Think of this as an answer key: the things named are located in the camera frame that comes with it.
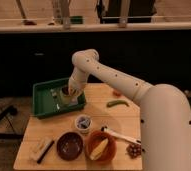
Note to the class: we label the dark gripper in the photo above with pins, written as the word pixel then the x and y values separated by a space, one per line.
pixel 65 90

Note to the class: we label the translucent green cup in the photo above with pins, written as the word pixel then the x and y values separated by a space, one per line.
pixel 67 100

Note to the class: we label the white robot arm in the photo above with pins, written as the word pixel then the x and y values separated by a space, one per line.
pixel 165 112

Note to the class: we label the small items in tray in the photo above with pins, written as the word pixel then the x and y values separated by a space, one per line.
pixel 55 98

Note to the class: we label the green plastic tray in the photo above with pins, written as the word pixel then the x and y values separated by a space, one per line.
pixel 43 105

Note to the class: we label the white cup with blue contents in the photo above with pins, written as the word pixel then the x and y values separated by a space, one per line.
pixel 83 123

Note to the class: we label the green pepper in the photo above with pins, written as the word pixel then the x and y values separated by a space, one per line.
pixel 116 102

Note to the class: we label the orange fruit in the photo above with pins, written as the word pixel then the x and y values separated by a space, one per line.
pixel 117 93

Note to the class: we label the dark purple bowl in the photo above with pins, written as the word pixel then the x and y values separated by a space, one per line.
pixel 69 146

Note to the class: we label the orange bowl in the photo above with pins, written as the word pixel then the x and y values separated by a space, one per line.
pixel 94 139

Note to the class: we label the black chair base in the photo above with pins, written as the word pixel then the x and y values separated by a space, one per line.
pixel 10 110

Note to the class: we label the white scrub brush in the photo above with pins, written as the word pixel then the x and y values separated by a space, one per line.
pixel 38 151

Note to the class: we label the green box on counter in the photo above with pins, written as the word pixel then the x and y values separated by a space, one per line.
pixel 76 19

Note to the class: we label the yellow corn cob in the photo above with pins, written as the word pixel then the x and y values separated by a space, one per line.
pixel 98 150

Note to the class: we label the bunch of brown grapes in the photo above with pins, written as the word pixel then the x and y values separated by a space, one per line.
pixel 133 150

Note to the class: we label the white handled utensil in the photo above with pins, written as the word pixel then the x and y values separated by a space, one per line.
pixel 120 136

